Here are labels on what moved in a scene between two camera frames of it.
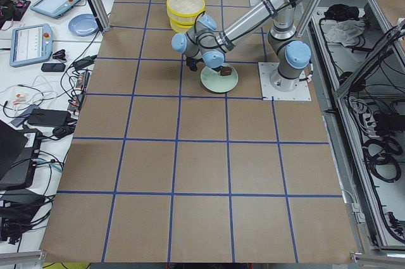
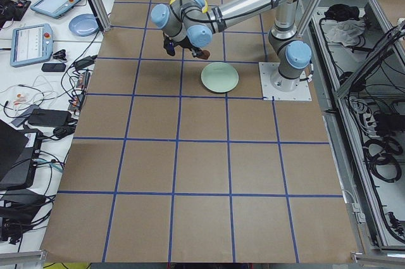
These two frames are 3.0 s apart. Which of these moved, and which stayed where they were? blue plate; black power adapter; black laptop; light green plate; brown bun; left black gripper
Moved: left black gripper; brown bun
Stayed: light green plate; black laptop; black power adapter; blue plate
